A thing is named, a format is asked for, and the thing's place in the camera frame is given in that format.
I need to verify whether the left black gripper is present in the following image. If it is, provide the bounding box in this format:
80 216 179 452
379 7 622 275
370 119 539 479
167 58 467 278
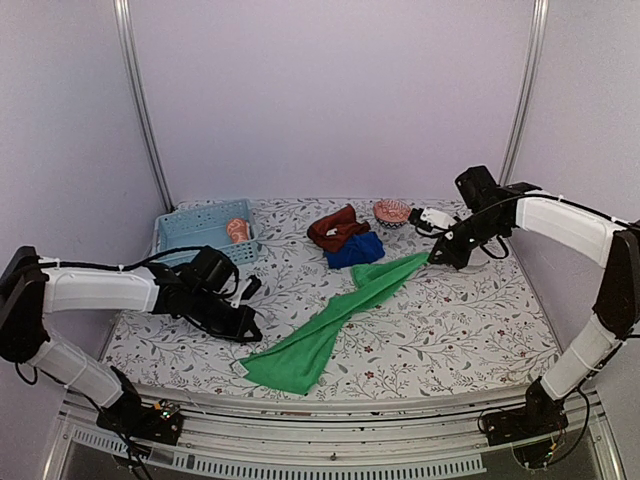
188 288 263 343

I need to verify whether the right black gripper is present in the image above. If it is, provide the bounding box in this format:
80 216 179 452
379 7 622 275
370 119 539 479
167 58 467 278
429 210 508 270

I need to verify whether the green towel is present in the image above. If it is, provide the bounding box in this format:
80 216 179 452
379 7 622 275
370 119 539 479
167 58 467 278
231 253 429 395

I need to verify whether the orange bunny towel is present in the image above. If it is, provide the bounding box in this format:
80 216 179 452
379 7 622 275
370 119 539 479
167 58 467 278
226 218 251 244

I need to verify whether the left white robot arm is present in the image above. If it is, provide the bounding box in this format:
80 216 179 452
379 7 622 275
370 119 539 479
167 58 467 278
1 246 262 434

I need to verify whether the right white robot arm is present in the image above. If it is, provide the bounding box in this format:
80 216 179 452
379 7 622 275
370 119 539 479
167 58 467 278
511 163 639 409

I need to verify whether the red patterned bowl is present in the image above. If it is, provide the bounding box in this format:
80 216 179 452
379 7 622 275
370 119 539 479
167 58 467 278
373 199 411 229

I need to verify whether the blue towel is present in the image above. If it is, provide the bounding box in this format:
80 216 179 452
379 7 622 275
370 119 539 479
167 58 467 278
324 231 385 270

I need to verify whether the light blue plastic basket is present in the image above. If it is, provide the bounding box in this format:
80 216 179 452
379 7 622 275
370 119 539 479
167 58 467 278
151 199 258 265

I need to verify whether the dark red towel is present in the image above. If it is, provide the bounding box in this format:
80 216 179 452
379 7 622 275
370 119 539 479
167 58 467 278
307 204 371 253

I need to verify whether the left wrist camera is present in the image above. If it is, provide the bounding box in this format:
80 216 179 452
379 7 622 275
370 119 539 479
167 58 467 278
230 275 262 308

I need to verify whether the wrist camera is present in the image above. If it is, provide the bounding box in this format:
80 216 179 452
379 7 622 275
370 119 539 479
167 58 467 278
230 275 262 308
408 208 456 238

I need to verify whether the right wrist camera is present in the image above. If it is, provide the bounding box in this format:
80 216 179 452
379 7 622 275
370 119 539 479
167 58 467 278
408 208 456 238

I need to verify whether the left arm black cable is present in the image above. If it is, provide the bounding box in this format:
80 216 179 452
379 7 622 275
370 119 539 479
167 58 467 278
29 244 211 276

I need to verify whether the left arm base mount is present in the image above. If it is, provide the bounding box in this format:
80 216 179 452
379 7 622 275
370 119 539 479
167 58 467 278
96 367 184 446

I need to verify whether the front aluminium rail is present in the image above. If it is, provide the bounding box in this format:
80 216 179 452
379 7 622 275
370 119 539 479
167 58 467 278
42 384 621 480

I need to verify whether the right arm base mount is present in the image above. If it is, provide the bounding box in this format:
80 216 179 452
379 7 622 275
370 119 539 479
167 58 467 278
477 377 569 470

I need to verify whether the right aluminium frame post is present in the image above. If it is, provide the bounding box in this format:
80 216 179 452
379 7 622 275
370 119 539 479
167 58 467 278
499 0 549 184

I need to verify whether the aluminium frame post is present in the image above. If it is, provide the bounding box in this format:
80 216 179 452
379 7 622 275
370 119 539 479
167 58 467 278
499 0 549 184
113 0 175 213

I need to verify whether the left aluminium frame post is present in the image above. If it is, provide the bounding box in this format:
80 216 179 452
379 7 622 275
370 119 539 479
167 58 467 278
113 0 175 213

